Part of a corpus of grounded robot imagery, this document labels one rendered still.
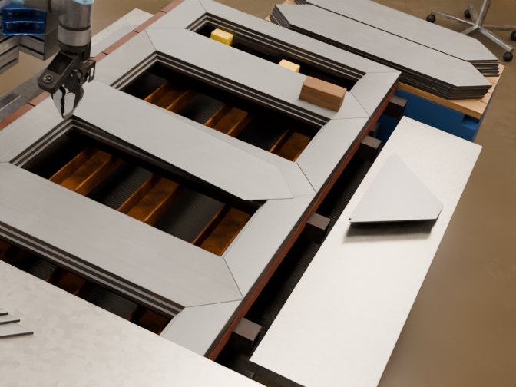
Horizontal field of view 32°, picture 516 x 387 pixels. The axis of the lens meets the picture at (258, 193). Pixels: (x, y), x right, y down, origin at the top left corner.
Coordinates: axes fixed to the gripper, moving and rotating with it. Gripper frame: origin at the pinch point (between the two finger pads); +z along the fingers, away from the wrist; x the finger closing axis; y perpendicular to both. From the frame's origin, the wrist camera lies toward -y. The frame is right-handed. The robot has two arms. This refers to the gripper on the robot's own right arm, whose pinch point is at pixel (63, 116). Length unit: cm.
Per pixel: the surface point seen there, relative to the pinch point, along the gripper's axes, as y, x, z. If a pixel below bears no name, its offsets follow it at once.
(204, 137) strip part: 22.0, -28.7, 5.3
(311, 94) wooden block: 57, -45, 2
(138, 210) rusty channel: 4.7, -21.2, 22.2
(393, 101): 90, -63, 13
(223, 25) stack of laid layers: 86, -4, 7
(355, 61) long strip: 91, -48, 5
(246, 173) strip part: 14.2, -44.2, 5.3
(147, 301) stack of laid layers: -36, -45, 8
